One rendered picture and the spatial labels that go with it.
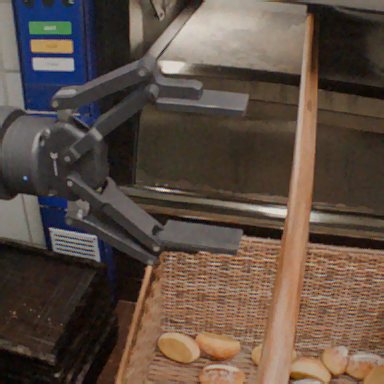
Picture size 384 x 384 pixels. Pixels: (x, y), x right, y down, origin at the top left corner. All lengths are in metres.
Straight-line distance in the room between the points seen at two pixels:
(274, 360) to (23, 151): 0.29
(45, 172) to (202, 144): 0.65
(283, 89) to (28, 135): 0.63
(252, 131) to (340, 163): 0.18
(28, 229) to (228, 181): 0.52
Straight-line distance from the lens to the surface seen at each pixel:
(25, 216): 1.41
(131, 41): 1.10
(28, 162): 0.52
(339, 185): 1.15
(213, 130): 1.15
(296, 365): 1.25
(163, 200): 0.76
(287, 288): 0.59
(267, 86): 1.07
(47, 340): 1.10
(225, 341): 1.28
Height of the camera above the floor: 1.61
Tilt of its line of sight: 35 degrees down
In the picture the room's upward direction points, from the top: straight up
